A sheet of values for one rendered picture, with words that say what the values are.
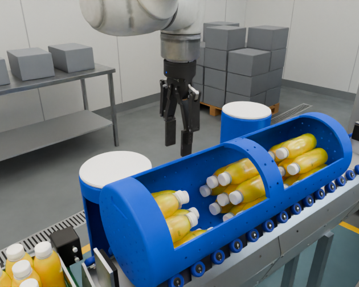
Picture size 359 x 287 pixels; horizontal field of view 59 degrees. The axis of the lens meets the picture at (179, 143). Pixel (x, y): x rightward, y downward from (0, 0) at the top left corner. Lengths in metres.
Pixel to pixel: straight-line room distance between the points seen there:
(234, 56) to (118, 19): 3.72
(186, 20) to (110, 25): 0.18
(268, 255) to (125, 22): 0.88
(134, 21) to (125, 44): 4.09
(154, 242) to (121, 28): 0.45
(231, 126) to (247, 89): 2.42
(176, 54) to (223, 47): 3.63
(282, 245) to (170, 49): 0.79
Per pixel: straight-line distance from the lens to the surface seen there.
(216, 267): 1.01
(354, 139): 1.77
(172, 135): 0.84
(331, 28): 5.84
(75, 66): 3.43
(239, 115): 1.78
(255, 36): 4.52
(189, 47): 0.71
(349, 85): 5.83
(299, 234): 1.28
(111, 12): 0.55
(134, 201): 0.75
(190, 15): 0.68
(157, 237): 0.74
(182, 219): 0.85
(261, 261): 1.15
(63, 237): 1.04
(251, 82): 4.15
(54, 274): 0.94
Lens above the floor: 1.67
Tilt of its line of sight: 26 degrees down
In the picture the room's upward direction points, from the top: straight up
